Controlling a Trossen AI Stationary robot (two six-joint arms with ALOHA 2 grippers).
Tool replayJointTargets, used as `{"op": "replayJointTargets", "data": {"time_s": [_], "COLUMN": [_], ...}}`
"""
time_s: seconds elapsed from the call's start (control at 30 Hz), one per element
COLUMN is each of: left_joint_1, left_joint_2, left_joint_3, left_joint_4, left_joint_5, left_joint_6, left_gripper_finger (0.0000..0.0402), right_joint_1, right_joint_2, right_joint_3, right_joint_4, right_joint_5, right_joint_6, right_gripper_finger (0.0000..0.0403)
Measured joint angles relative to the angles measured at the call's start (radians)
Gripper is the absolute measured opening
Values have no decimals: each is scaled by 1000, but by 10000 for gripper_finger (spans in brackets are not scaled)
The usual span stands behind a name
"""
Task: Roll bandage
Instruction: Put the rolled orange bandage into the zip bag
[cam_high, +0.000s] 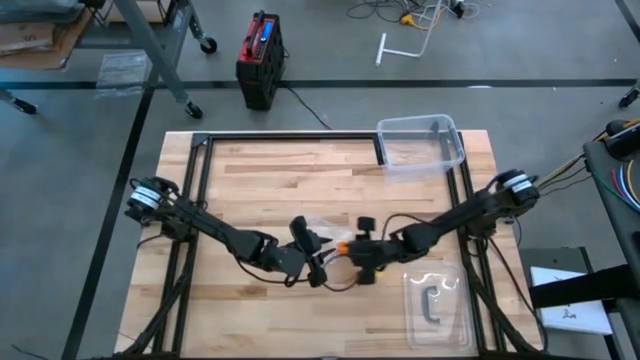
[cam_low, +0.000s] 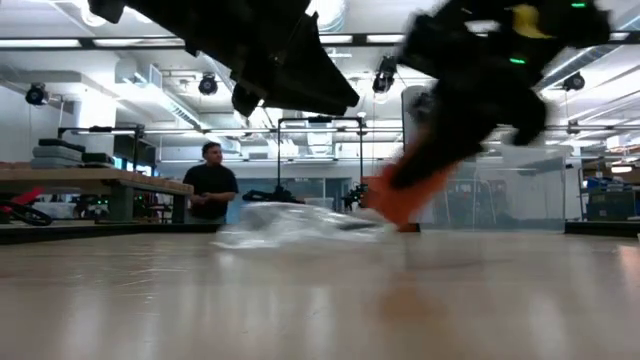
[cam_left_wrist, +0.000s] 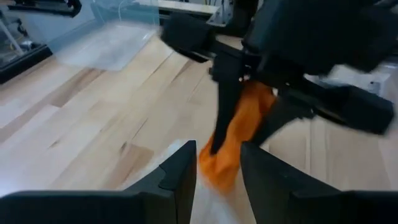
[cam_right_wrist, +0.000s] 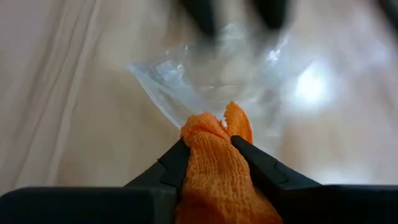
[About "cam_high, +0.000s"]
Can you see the white box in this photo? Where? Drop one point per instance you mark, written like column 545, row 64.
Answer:
column 575, row 315

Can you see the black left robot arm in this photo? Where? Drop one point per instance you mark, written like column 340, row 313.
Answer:
column 215, row 230

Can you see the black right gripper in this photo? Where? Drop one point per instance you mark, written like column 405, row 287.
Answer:
column 372, row 252

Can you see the yellow tag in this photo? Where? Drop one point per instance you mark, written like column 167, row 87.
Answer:
column 381, row 273

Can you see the clear plastic storage bin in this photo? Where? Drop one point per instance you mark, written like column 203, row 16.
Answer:
column 425, row 170

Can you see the black caster wheel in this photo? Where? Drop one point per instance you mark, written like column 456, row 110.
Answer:
column 209, row 46
column 631, row 97
column 194, row 110

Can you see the orange elastic bandage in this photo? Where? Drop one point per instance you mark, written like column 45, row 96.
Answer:
column 343, row 247

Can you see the dark grey stand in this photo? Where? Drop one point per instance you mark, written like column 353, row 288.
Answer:
column 555, row 257

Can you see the dark side table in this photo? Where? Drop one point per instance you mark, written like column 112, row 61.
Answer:
column 620, row 235

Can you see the grey metal table leg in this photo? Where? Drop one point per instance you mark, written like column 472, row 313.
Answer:
column 150, row 45

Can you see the red black battery pack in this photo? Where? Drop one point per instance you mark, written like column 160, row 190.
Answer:
column 260, row 40

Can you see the small black frame clip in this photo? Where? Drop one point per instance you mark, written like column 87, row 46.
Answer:
column 435, row 127

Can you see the clear plastic bag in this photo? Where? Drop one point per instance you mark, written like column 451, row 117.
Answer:
column 122, row 72
column 340, row 231

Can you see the white T-shaped pipe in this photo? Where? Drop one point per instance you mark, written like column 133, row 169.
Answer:
column 381, row 50

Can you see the black yellow device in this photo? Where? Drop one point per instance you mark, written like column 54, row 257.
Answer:
column 625, row 142

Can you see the grey green bag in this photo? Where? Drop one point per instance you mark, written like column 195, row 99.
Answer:
column 35, row 9

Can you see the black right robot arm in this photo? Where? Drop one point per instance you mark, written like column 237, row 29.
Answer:
column 450, row 217

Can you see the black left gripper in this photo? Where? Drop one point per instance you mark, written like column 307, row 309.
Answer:
column 290, row 260

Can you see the flattened cardboard box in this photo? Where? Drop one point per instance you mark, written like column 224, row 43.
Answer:
column 30, row 37

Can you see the flat clear plastic bag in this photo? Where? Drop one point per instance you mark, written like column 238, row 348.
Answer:
column 122, row 72

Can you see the black caster leg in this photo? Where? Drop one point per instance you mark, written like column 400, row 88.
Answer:
column 22, row 105

